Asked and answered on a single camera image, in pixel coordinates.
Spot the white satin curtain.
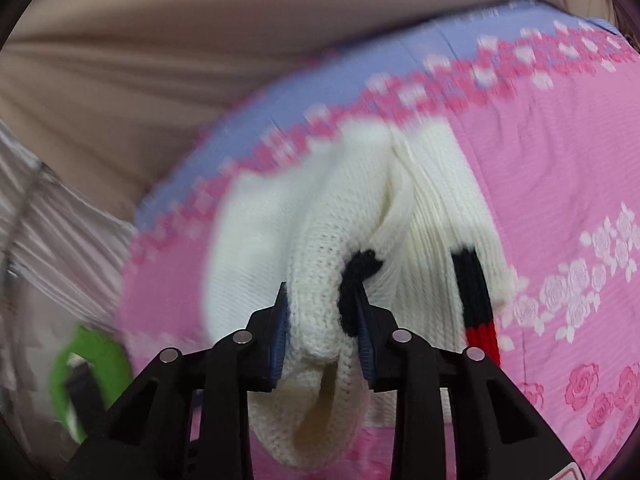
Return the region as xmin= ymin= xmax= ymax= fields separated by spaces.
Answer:
xmin=0 ymin=120 xmax=138 ymax=411

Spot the green plush pillow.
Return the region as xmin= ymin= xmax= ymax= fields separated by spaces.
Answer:
xmin=47 ymin=322 xmax=133 ymax=446

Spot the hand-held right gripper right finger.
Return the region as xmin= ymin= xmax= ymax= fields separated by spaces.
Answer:
xmin=350 ymin=285 xmax=578 ymax=480

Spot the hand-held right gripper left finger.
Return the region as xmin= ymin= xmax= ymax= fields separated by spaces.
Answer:
xmin=60 ymin=282 xmax=292 ymax=480

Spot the beige curtain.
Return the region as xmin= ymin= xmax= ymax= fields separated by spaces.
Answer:
xmin=0 ymin=0 xmax=631 ymax=233

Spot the pink floral bed sheet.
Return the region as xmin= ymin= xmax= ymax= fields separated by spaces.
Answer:
xmin=120 ymin=0 xmax=640 ymax=480

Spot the white red black knit sweater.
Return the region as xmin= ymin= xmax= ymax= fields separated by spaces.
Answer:
xmin=205 ymin=117 xmax=518 ymax=471

